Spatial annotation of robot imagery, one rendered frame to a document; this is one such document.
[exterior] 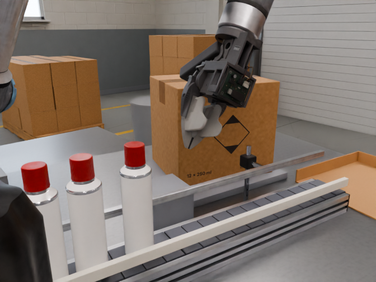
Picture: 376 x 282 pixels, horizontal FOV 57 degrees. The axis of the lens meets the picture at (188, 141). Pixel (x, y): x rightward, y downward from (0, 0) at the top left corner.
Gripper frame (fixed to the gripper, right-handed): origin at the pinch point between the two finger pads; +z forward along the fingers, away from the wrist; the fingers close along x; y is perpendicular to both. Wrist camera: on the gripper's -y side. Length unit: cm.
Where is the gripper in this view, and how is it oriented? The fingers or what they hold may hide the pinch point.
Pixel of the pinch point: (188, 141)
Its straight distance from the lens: 61.5
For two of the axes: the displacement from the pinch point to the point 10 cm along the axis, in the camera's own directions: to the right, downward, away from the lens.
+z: -3.7, 9.3, -0.1
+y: 5.3, 2.0, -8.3
